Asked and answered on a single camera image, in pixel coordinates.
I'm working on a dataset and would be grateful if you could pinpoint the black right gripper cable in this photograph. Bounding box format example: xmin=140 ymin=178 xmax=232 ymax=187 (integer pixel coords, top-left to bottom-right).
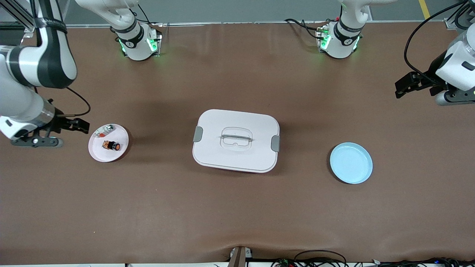
xmin=33 ymin=86 xmax=91 ymax=118

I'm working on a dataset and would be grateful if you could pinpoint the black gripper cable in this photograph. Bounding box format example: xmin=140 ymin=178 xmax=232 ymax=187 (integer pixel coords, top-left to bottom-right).
xmin=404 ymin=0 xmax=464 ymax=76
xmin=33 ymin=86 xmax=91 ymax=118

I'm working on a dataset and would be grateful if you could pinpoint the brown table mat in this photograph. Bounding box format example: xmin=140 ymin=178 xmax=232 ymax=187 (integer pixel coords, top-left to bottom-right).
xmin=0 ymin=22 xmax=475 ymax=264

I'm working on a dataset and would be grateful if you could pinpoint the light blue round plate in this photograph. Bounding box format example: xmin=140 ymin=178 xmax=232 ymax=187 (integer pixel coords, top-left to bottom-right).
xmin=330 ymin=142 xmax=373 ymax=185

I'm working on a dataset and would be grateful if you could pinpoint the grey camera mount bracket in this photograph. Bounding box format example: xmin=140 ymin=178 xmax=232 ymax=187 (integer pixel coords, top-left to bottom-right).
xmin=227 ymin=246 xmax=253 ymax=267

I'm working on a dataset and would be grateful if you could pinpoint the tangled black cable bundle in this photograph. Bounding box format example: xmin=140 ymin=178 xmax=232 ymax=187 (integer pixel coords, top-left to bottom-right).
xmin=371 ymin=257 xmax=475 ymax=267

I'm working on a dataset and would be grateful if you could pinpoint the pink round plate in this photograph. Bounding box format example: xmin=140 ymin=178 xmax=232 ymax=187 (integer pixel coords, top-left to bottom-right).
xmin=88 ymin=123 xmax=130 ymax=163

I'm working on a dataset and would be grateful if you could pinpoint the black arm base cable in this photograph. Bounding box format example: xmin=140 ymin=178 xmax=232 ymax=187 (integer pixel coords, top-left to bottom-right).
xmin=284 ymin=18 xmax=327 ymax=39

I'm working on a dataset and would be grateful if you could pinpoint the silver table edge rail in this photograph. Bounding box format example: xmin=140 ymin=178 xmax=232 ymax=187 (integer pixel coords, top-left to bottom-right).
xmin=65 ymin=21 xmax=446 ymax=28

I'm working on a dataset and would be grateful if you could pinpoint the white lidded storage box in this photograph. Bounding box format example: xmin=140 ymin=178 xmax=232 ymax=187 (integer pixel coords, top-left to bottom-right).
xmin=192 ymin=109 xmax=280 ymax=174

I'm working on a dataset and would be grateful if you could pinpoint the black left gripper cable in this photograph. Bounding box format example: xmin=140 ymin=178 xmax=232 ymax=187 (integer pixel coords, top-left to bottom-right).
xmin=404 ymin=0 xmax=464 ymax=76

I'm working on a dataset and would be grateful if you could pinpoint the black looped cable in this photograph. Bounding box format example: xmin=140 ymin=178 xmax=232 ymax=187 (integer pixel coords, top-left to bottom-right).
xmin=294 ymin=250 xmax=347 ymax=267

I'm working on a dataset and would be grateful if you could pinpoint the aluminium frame post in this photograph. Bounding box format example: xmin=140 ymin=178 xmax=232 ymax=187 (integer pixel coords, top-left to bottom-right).
xmin=443 ymin=0 xmax=475 ymax=30
xmin=0 ymin=0 xmax=37 ymax=38

